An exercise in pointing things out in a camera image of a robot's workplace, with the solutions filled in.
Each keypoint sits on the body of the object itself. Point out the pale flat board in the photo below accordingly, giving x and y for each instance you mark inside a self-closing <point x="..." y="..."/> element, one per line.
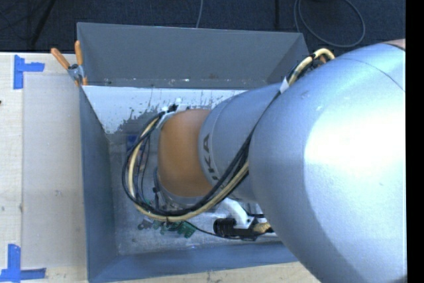
<point x="53" y="159"/>

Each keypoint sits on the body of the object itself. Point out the grey metal bin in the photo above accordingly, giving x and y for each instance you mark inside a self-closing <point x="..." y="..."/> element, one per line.
<point x="99" y="175"/>

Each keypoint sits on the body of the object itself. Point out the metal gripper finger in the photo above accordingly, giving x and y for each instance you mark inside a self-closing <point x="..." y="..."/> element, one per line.
<point x="145" y="225"/>

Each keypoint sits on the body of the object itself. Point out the black cylinder on white bracket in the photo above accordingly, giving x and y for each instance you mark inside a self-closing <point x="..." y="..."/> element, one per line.
<point x="225" y="227"/>

